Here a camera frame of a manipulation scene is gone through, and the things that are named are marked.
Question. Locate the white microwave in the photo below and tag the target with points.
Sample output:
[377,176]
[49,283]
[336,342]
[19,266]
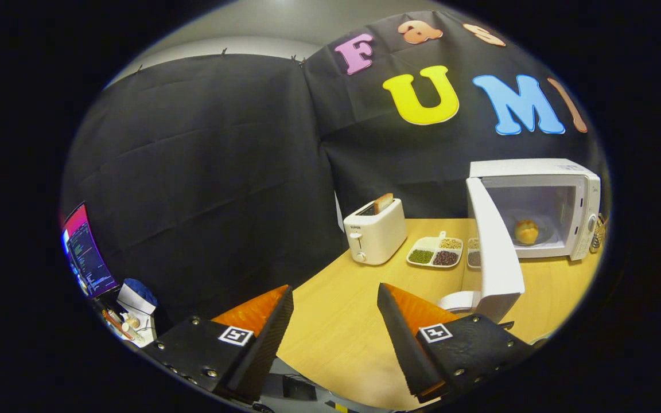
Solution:
[497,258]

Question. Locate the white toaster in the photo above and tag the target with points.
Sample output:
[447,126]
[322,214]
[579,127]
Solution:
[376,235]

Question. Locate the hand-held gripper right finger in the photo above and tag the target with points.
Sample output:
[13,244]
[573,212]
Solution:
[405,350]

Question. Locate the white and blue bag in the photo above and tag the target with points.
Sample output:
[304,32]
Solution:
[135,301]

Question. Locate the toast slice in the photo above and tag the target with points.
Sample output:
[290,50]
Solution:
[383,203]

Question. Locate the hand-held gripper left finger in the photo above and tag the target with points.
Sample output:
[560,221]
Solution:
[264,350]

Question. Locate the white divided bean dish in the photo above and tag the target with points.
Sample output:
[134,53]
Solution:
[434,256]

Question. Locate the computer monitor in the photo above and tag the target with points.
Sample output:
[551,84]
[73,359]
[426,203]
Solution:
[86,252]

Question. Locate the golden bread bun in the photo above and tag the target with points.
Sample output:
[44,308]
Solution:
[526,232]

